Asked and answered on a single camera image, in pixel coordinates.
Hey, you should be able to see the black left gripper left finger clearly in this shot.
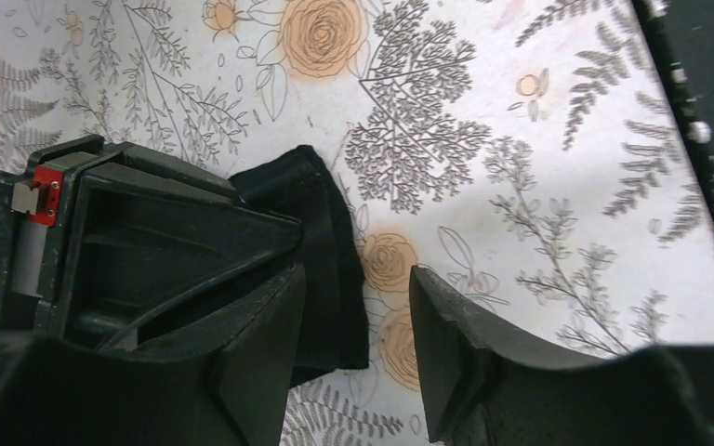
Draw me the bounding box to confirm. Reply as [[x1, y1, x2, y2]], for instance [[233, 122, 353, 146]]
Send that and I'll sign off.
[[0, 265, 306, 445]]

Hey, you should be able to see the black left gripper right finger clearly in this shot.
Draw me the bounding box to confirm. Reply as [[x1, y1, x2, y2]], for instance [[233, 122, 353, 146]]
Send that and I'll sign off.
[[409, 266, 714, 445]]

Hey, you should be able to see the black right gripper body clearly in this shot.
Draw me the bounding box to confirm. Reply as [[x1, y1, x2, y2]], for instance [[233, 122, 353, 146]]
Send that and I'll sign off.
[[0, 136, 105, 335]]

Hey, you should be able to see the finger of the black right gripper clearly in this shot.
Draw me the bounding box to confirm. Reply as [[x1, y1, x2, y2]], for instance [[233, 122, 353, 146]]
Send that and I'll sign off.
[[48, 141, 302, 348]]

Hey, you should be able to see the black underwear white trim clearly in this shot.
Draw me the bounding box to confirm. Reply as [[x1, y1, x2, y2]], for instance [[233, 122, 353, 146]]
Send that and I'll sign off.
[[230, 145, 368, 387]]

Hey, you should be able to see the floral table cloth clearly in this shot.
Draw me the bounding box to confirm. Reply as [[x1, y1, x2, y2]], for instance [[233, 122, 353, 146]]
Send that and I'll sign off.
[[0, 1, 714, 445]]

